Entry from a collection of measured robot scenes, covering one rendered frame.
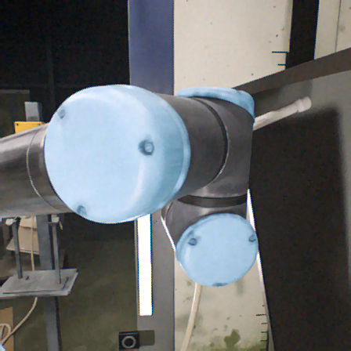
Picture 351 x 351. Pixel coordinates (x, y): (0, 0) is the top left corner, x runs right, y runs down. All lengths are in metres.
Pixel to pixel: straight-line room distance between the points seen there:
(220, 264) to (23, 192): 0.21
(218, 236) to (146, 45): 1.09
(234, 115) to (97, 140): 0.16
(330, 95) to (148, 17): 0.77
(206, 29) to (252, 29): 0.19
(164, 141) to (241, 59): 1.21
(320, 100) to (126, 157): 0.78
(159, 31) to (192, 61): 0.17
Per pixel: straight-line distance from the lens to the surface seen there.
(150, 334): 1.64
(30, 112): 1.58
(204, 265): 0.33
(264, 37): 1.42
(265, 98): 0.83
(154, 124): 0.18
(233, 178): 0.32
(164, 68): 1.30
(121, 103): 0.18
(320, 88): 0.91
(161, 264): 1.44
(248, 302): 1.64
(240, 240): 0.33
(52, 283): 1.59
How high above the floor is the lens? 1.55
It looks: 11 degrees down
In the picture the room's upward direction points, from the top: straight up
